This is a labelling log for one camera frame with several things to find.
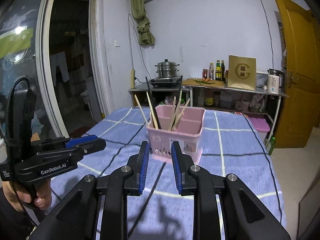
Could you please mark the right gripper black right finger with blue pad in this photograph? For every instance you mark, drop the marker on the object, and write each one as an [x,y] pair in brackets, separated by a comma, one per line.
[224,207]

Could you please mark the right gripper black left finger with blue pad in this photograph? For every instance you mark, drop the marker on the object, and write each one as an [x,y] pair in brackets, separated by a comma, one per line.
[97,205]

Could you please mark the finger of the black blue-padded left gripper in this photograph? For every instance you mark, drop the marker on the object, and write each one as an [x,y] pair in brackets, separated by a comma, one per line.
[88,144]

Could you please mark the wooden chopstick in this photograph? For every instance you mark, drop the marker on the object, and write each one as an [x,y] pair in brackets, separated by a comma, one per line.
[179,116]
[172,114]
[155,123]
[141,110]

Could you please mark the pink plastic utensil basket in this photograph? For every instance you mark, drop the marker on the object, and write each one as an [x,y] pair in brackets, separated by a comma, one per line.
[187,133]

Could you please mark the metal kitchen shelf rack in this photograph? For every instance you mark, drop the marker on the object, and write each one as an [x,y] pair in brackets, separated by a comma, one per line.
[258,103]

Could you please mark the green bottle on floor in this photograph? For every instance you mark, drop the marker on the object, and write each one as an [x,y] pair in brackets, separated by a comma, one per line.
[270,145]

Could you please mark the black chopstick in basket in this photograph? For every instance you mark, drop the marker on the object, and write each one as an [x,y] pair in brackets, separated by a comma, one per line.
[150,94]

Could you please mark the beige power strip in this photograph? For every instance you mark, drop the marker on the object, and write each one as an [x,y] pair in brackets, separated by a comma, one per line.
[132,79]

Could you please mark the pink storage box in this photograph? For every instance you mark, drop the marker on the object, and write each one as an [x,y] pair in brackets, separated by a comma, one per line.
[259,124]

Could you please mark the wooden chopstick right compartment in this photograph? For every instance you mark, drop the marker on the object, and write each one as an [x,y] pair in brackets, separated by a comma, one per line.
[179,102]

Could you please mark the wooden chopstick in basket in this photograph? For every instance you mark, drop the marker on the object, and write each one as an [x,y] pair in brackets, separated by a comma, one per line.
[172,114]

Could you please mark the black induction cooker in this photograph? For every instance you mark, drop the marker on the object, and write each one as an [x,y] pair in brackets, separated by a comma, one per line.
[165,82]

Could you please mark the stainless steel steamer pot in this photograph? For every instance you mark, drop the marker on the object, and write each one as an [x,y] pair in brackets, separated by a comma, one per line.
[166,69]

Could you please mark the yellow wooden door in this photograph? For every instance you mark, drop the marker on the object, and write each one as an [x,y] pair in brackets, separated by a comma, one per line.
[300,109]

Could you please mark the green hanging cloth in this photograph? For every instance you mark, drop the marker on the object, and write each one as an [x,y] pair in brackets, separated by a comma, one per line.
[146,38]

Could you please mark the yellow oil bottle on shelf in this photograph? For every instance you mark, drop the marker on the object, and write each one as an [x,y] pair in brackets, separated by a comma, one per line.
[208,97]

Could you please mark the wooden cutting board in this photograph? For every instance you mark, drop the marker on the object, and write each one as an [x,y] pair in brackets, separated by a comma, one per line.
[201,82]

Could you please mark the red sauce jar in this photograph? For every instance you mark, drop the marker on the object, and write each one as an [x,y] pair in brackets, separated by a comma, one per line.
[205,73]

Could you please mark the clear plastic bottle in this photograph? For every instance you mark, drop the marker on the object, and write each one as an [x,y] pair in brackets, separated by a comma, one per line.
[211,74]

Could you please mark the white electric kettle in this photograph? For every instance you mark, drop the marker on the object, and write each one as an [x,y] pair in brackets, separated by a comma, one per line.
[275,81]

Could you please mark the gold gift box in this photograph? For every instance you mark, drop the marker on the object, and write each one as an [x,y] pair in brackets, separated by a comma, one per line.
[242,72]

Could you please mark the green-label sauce bottle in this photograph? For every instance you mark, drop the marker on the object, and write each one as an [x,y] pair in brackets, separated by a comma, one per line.
[218,71]

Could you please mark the dark soy sauce bottle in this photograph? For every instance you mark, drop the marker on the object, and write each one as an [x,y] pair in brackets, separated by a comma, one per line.
[223,71]

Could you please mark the white wall switch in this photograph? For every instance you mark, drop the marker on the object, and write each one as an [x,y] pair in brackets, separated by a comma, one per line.
[116,43]

